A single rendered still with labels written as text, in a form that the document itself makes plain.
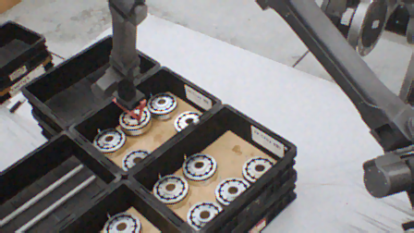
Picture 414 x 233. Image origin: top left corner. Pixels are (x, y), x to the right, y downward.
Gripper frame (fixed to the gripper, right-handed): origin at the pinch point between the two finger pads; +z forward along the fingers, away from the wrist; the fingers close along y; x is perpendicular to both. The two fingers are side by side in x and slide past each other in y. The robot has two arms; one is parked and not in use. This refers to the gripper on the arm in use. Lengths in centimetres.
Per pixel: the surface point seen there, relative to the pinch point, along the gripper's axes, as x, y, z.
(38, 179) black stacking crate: -34.7, -6.5, 5.4
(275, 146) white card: 18.8, 44.1, 0.6
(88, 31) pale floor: 74, -179, 89
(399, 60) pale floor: 172, -4, 93
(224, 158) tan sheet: 9.1, 31.3, 6.7
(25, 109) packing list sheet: -17, -55, 18
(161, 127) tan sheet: 5.2, 5.7, 6.3
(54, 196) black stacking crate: -34.7, 3.2, 5.6
